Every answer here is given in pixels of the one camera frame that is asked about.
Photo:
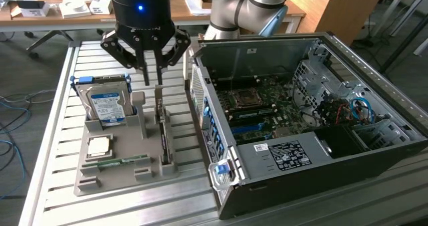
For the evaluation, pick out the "grey printed parts rack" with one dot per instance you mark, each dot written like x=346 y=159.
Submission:
x=134 y=143

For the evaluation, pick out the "hard disk in blue caddy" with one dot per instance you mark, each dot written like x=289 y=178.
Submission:
x=104 y=103

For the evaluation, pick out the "blue case latch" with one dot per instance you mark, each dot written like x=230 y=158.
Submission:
x=222 y=169

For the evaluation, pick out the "blue expansion slot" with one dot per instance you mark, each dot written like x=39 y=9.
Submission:
x=246 y=128

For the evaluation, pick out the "green motherboard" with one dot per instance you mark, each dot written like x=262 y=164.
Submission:
x=283 y=115

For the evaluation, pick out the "silver CPU chip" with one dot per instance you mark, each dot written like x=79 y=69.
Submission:
x=99 y=147

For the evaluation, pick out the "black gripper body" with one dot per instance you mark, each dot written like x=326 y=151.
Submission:
x=143 y=18

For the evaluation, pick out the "grey power supply unit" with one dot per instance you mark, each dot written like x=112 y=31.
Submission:
x=261 y=158

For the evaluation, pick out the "black open PC case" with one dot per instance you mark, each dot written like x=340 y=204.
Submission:
x=301 y=191

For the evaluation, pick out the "stack of white papers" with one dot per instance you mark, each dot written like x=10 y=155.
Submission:
x=196 y=6

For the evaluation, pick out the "wooden desk with white frame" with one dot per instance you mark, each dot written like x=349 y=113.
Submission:
x=187 y=18
x=49 y=20

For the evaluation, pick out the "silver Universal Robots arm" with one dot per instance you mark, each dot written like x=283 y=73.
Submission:
x=230 y=8

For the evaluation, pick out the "white box with tape roll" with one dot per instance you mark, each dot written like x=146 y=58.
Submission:
x=75 y=9

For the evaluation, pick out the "green RAM stick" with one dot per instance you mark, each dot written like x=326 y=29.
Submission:
x=116 y=161

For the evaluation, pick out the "small white labelled box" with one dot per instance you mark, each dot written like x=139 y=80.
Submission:
x=100 y=7

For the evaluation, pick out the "white box with black lid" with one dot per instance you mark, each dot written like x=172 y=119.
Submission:
x=35 y=9

